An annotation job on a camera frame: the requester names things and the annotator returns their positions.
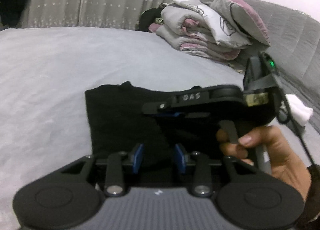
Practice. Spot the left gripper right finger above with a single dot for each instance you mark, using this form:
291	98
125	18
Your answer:
195	170

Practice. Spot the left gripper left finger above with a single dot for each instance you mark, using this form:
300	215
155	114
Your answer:
118	164

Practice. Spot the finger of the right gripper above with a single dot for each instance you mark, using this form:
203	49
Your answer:
161	107

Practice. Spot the black t-shirt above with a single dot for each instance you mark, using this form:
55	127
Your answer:
117	124

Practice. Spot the person right hand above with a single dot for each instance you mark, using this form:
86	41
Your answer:
285	164

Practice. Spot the white folded garment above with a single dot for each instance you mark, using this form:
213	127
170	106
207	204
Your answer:
300	112

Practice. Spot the grey quilted bedspread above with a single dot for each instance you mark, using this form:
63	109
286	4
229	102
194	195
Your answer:
294	47

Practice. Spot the folded floral duvet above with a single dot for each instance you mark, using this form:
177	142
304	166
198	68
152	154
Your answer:
196	29

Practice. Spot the black item behind duvet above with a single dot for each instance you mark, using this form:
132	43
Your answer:
147	18

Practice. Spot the pink grey pillow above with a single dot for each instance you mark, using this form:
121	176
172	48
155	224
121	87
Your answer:
242	17

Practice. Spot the grey bed sheet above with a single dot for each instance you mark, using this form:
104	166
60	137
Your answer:
44	75

